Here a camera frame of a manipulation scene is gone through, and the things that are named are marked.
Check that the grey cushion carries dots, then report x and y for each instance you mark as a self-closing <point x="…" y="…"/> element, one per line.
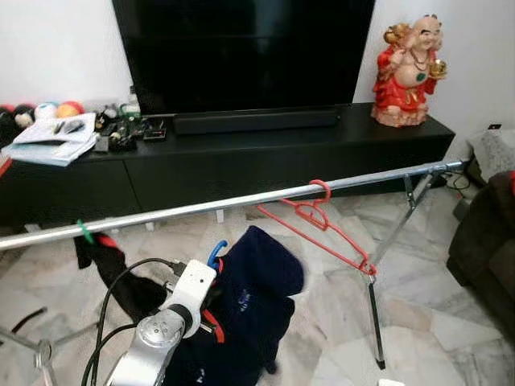
<point x="492" y="157"/>

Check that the orange ball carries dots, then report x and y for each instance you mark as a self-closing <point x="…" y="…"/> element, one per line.
<point x="71" y="108"/>

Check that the black flat television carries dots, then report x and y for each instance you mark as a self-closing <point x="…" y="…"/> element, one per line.
<point x="241" y="52"/>

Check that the green clothes hanger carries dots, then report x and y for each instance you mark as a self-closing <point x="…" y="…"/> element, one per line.
<point x="84" y="233"/>

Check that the black soundbar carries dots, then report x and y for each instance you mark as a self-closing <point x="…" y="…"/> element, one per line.
<point x="257" y="121"/>

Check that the black low TV cabinet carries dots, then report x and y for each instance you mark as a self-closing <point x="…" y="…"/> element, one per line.
<point x="241" y="169"/>

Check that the white blue ball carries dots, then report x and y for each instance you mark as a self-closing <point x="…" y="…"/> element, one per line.
<point x="46" y="110"/>

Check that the dark brown sofa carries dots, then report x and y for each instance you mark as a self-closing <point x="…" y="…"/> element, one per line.
<point x="483" y="257"/>

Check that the navy shirt red trim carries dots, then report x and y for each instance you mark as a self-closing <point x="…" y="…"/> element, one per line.
<point x="257" y="297"/>

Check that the black shirt red collar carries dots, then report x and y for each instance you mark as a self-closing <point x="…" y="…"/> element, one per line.
<point x="129" y="289"/>

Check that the red cushion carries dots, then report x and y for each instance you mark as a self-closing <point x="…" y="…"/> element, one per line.
<point x="512" y="183"/>

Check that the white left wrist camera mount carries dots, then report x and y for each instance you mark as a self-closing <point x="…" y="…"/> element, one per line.
<point x="193" y="285"/>

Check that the silver metal clothes rack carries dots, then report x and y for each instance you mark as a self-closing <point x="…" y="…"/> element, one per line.
<point x="201" y="205"/>

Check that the white paper stack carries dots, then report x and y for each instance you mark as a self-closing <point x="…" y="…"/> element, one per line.
<point x="48" y="143"/>

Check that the red laughing Buddha statue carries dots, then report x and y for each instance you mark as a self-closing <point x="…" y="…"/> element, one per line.
<point x="406" y="88"/>

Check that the blue clothes hanger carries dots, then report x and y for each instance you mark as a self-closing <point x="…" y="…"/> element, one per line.
<point x="213" y="253"/>

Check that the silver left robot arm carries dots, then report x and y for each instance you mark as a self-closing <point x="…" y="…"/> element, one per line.
<point x="153" y="346"/>

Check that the black mouse plush toy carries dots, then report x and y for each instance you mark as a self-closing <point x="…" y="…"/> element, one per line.
<point x="16" y="117"/>

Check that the red clothes hanger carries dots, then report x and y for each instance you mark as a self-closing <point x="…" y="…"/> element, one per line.
<point x="326" y="193"/>

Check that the clear bottle green label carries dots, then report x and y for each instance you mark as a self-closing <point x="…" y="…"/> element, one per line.
<point x="131" y="103"/>

